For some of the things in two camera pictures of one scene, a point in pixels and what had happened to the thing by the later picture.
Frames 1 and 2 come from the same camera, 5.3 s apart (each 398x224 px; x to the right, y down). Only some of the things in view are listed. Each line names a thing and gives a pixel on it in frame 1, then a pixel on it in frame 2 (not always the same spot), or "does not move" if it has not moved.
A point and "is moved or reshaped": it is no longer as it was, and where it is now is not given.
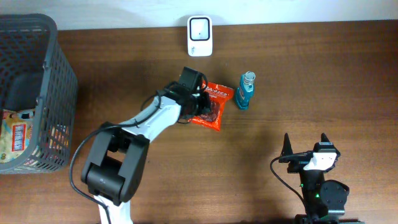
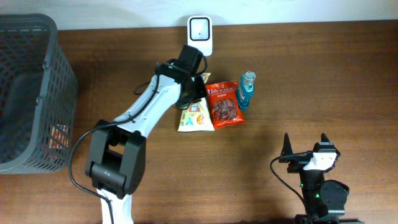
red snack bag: x=219 y=94 is moved or reshaped
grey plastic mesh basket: x=36 y=73 does not move
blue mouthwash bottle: x=245 y=90 does not move
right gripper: x=297 y=158 does not move
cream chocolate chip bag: x=17 y=127 to x=196 y=117
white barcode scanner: x=200 y=35 does not move
